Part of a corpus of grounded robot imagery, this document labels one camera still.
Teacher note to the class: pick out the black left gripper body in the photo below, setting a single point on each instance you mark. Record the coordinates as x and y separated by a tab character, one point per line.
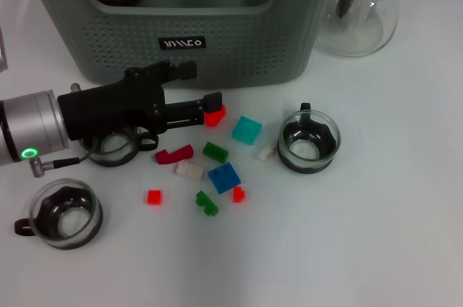
108	108

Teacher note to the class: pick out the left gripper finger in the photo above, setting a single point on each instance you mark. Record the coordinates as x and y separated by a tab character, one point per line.
212	103
186	71

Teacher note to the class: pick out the glass teacup with black sleeve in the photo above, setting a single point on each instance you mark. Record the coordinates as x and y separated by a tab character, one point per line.
307	167
54	209
108	160

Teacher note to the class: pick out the orange-red wedge toy block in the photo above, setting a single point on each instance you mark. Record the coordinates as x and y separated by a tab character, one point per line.
215	119

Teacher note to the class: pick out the grey-green perforated storage bin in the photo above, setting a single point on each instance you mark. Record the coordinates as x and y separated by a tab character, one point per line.
235	50

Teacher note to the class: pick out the dark red curved toy block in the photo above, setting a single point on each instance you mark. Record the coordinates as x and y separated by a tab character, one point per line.
181	153

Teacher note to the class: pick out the teal square toy plate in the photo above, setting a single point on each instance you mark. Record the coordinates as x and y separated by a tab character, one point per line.
246	130

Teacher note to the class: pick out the green rectangular toy brick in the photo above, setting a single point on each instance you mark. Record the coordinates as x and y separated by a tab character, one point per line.
215	152

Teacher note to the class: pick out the white toy brick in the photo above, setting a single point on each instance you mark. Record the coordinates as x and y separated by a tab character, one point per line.
189	170
267	152

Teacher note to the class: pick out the blue square toy brick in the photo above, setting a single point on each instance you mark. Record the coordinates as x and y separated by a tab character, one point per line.
224	177

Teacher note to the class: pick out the small red brick with stud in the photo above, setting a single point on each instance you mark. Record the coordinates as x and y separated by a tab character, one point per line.
238	194

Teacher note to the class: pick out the small red cube brick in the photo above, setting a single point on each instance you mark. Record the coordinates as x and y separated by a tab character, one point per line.
154	197

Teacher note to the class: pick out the green stepped toy brick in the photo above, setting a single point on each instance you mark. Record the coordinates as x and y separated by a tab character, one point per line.
207	204

